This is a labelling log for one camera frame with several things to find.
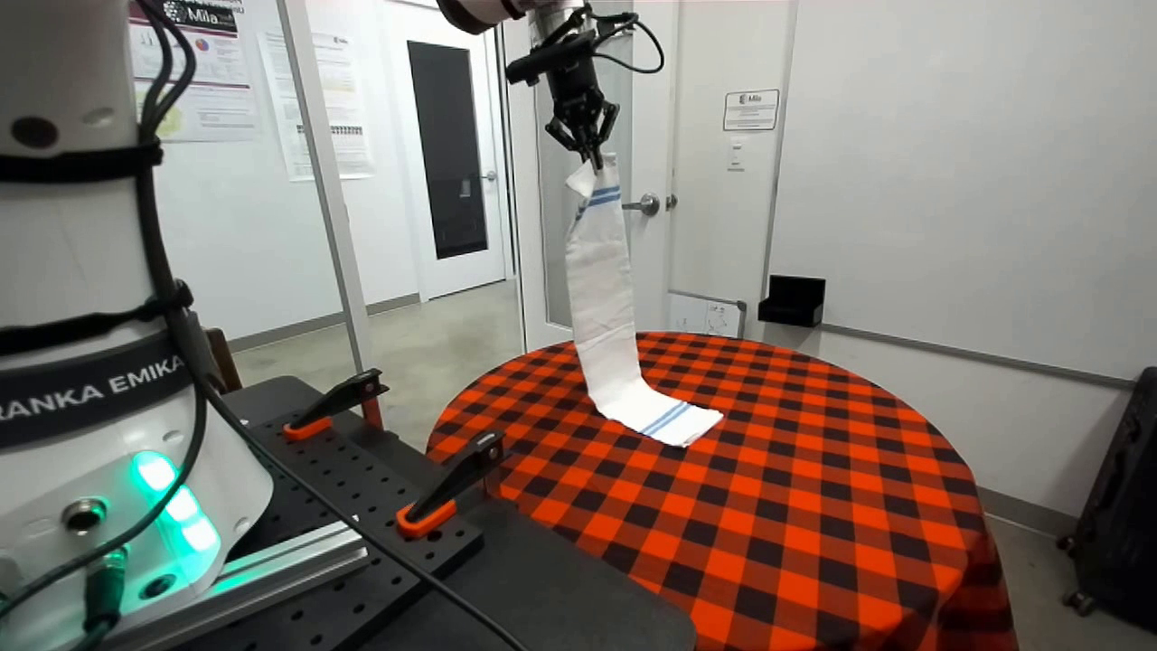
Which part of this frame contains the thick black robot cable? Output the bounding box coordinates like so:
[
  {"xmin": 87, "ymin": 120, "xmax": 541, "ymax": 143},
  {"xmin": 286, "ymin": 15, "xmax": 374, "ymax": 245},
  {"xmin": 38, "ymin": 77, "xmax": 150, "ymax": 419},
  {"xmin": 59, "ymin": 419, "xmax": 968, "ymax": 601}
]
[{"xmin": 0, "ymin": 0, "xmax": 216, "ymax": 618}]

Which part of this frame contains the black suitcase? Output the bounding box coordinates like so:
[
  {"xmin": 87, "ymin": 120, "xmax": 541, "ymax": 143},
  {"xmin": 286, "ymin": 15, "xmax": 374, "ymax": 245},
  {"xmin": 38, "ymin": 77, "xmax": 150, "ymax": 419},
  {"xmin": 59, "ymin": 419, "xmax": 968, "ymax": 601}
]
[{"xmin": 1056, "ymin": 365, "xmax": 1157, "ymax": 631}]

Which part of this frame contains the colourful wall poster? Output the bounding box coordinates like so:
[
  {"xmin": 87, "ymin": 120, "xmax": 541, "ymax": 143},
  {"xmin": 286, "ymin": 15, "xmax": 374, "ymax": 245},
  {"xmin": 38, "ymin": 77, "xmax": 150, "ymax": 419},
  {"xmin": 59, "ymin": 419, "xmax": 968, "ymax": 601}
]
[{"xmin": 126, "ymin": 0, "xmax": 259, "ymax": 149}]

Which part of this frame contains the silver aluminium rail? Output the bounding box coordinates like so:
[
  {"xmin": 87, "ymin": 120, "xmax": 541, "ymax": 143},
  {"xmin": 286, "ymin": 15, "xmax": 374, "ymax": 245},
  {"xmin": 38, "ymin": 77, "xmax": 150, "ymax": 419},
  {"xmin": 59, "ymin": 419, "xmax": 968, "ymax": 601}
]
[{"xmin": 113, "ymin": 518, "xmax": 372, "ymax": 651}]

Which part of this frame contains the small leaning whiteboard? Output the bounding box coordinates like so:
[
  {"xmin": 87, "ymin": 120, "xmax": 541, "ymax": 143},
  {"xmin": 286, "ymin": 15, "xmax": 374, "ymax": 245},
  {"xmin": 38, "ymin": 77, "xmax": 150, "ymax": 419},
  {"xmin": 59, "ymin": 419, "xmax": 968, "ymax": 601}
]
[{"xmin": 660, "ymin": 289, "xmax": 747, "ymax": 344}]

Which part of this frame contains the red black plaid tablecloth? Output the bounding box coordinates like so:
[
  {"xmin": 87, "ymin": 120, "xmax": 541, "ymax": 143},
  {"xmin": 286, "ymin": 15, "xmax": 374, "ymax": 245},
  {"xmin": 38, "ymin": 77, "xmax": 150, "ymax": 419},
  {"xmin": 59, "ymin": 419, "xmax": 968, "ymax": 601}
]
[{"xmin": 425, "ymin": 330, "xmax": 1018, "ymax": 651}]

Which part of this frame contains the white partition frame post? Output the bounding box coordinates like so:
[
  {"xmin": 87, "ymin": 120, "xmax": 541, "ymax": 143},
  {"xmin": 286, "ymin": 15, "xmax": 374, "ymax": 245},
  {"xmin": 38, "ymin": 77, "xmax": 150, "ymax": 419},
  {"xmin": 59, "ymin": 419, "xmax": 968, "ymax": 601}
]
[{"xmin": 274, "ymin": 0, "xmax": 380, "ymax": 378}]

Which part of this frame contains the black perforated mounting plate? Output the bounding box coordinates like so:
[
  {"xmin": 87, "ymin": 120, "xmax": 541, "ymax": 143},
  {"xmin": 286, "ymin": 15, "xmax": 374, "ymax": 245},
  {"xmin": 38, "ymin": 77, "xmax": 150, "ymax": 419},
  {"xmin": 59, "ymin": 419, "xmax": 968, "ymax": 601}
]
[{"xmin": 177, "ymin": 373, "xmax": 699, "ymax": 651}]

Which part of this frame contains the large wall whiteboard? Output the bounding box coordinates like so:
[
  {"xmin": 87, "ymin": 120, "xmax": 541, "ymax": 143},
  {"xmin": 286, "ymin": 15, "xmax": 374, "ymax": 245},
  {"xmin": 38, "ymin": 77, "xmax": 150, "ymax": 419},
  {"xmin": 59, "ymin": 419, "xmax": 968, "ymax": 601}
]
[{"xmin": 767, "ymin": 0, "xmax": 1157, "ymax": 382}]

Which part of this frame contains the white door with glass panel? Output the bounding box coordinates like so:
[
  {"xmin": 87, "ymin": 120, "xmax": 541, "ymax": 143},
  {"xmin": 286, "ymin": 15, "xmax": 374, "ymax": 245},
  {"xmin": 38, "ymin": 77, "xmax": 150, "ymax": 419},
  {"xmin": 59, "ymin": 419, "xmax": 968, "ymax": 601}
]
[{"xmin": 525, "ymin": 0, "xmax": 680, "ymax": 338}]

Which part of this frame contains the black wall tray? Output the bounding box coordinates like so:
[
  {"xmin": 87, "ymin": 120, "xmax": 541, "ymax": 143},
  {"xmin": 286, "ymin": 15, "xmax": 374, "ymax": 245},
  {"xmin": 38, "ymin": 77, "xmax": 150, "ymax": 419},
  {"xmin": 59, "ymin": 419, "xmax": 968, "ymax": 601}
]
[{"xmin": 754, "ymin": 272, "xmax": 831, "ymax": 332}]

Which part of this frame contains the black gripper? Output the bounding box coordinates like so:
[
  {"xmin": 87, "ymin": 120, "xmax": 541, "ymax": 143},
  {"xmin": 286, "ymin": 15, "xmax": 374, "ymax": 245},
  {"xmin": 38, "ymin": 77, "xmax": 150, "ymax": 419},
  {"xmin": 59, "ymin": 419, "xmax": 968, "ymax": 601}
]
[{"xmin": 541, "ymin": 60, "xmax": 621, "ymax": 172}]

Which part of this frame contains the green cable plug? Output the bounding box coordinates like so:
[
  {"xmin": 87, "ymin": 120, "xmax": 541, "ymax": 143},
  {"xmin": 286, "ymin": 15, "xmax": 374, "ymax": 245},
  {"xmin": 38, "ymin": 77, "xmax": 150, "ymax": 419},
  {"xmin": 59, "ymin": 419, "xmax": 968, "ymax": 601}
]
[{"xmin": 78, "ymin": 543, "xmax": 132, "ymax": 645}]

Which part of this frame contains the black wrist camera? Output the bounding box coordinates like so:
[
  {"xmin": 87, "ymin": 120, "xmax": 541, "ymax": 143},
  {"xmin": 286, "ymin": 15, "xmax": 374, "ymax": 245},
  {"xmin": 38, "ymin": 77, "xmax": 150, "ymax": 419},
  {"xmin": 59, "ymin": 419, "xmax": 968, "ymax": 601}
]
[{"xmin": 501, "ymin": 6, "xmax": 643, "ymax": 88}]

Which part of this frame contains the white door with dark window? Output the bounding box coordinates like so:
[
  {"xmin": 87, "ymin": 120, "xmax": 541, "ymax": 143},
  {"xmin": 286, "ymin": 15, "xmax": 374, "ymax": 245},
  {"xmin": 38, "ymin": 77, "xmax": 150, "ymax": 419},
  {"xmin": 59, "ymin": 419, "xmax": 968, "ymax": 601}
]
[{"xmin": 380, "ymin": 0, "xmax": 513, "ymax": 308}]

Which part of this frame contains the white printed wall sign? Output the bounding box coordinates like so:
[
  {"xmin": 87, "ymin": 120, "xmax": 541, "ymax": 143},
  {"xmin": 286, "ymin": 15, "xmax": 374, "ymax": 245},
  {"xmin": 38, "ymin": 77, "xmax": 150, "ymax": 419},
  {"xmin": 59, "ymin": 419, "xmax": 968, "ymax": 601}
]
[{"xmin": 718, "ymin": 88, "xmax": 784, "ymax": 136}]

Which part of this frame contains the white cloth with blue stripes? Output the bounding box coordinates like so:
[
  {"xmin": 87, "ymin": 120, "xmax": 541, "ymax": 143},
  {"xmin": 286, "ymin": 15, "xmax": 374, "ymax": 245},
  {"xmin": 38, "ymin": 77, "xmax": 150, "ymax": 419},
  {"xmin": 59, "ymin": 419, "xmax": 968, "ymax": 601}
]
[{"xmin": 561, "ymin": 153, "xmax": 725, "ymax": 452}]

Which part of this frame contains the black orange spring clamp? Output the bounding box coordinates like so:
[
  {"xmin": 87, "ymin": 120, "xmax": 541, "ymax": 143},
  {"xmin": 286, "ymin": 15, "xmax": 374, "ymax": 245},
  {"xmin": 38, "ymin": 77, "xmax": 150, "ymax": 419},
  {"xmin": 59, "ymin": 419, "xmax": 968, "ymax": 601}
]
[
  {"xmin": 277, "ymin": 365, "xmax": 395, "ymax": 447},
  {"xmin": 391, "ymin": 426, "xmax": 509, "ymax": 543}
]

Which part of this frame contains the white paper wall poster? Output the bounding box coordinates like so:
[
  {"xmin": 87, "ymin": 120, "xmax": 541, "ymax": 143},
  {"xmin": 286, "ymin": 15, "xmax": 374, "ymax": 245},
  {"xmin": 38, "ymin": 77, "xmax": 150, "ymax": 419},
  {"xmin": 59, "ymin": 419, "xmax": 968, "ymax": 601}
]
[{"xmin": 257, "ymin": 25, "xmax": 374, "ymax": 185}]

